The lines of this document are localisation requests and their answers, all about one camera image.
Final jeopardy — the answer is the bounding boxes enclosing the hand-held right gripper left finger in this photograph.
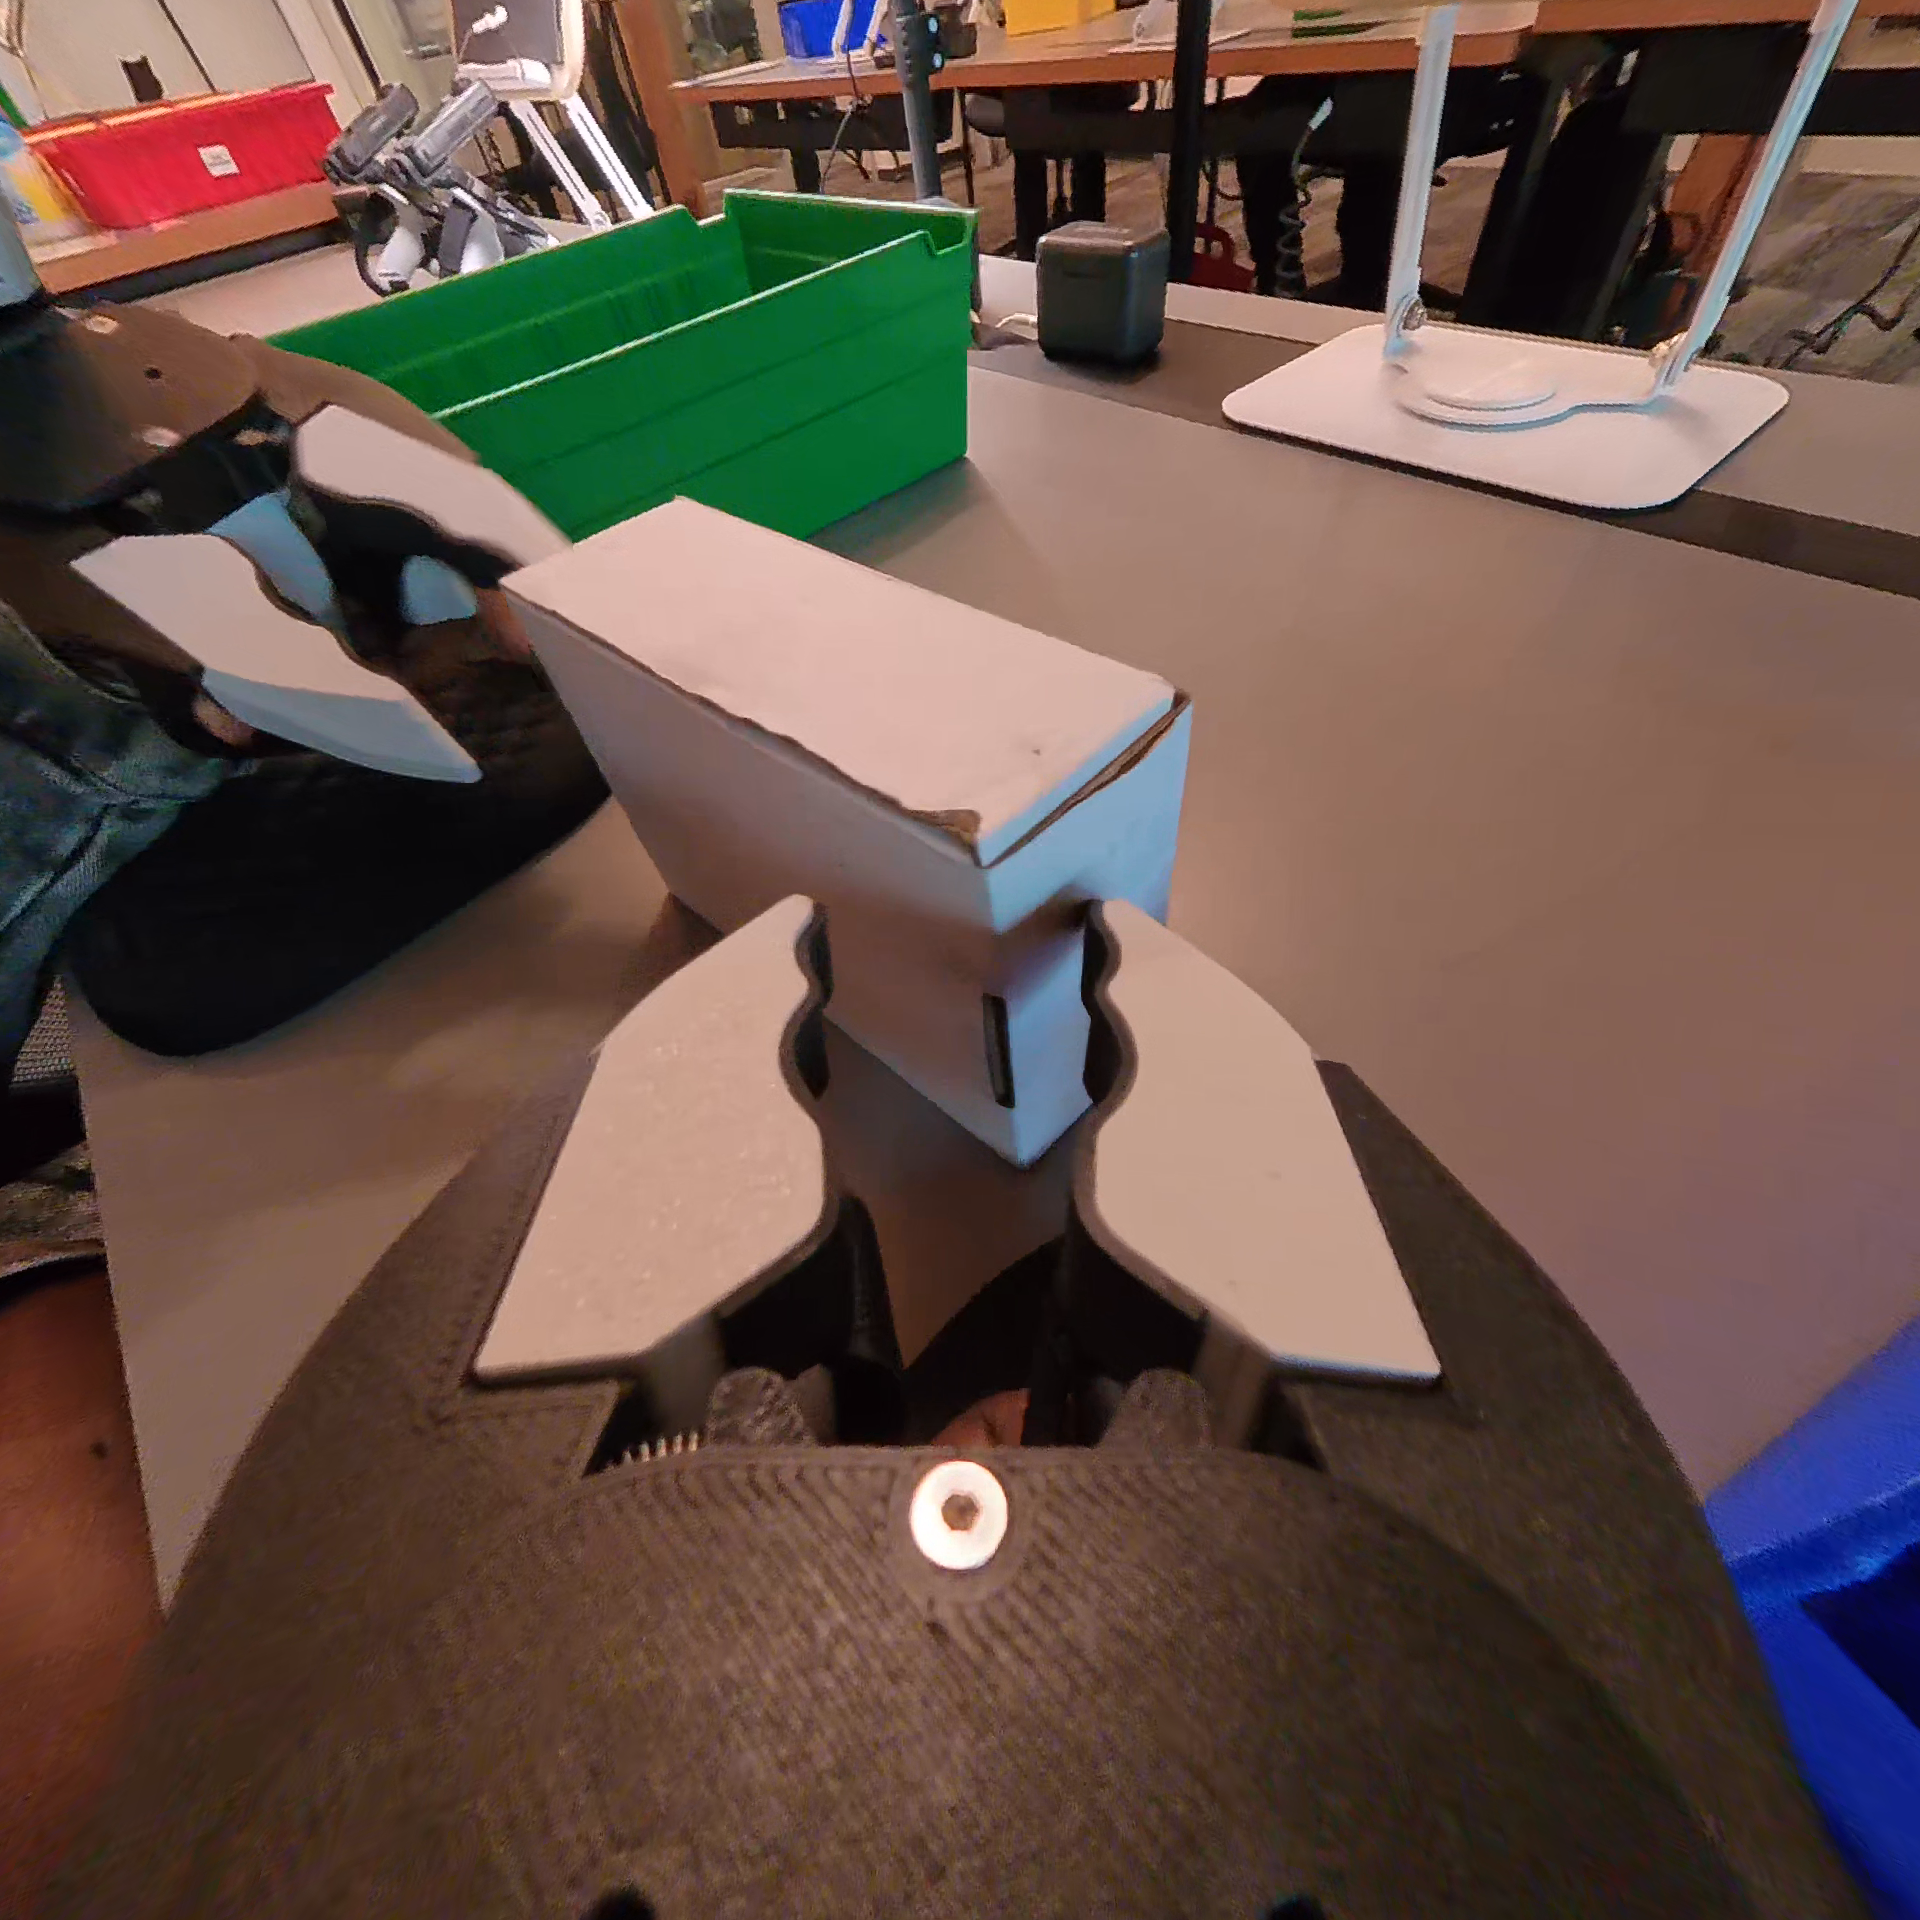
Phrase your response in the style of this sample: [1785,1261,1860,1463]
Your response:
[471,895,846,1427]

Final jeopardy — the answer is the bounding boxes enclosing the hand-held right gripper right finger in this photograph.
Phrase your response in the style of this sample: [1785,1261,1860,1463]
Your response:
[1071,895,1445,1448]

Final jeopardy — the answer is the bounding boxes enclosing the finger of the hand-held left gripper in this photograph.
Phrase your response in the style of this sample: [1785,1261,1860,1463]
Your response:
[70,533,485,784]
[211,405,575,663]

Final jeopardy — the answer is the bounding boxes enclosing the green plastic bin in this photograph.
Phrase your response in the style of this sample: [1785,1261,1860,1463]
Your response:
[270,190,981,544]

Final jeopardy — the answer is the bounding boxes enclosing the white cardboard mailer box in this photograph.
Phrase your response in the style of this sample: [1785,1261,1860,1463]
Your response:
[502,499,1194,1168]

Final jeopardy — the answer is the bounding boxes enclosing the blue plastic bin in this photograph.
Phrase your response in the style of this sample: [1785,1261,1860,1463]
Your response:
[1703,1318,1920,1920]

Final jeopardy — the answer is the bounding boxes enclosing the person's left hand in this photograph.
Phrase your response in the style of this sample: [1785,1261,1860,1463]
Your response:
[90,598,266,759]

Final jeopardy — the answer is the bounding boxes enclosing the wooden side table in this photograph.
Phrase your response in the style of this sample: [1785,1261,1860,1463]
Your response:
[29,181,349,298]

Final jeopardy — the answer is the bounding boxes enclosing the white wipes canister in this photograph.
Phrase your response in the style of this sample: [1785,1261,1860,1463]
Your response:
[0,118,74,248]

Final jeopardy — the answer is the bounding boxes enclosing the red storage bin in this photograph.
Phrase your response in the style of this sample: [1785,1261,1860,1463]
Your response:
[23,83,339,230]

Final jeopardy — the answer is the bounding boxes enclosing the black textured wrist rest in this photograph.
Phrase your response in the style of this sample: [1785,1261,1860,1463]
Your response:
[67,645,609,1058]

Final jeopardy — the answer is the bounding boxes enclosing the grey black handheld device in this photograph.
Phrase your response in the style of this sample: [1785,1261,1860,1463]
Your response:
[323,83,559,298]

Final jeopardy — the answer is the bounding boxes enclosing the white stand with panel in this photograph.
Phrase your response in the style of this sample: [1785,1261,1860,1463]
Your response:
[451,0,655,227]

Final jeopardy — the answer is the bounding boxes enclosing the grey light stand pole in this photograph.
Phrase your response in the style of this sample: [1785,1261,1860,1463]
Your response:
[895,0,961,206]

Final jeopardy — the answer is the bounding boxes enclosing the dark grey cube device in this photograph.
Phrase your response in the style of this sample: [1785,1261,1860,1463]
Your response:
[1035,222,1172,366]

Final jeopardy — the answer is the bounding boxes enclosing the long wooden edged table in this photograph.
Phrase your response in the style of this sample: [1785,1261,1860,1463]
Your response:
[670,0,1920,107]

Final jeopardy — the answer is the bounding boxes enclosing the white document stand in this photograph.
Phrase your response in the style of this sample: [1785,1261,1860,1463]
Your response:
[1223,0,1865,512]

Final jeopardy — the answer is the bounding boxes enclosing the black stand pole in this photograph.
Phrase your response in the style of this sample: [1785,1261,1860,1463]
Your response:
[1169,0,1211,288]

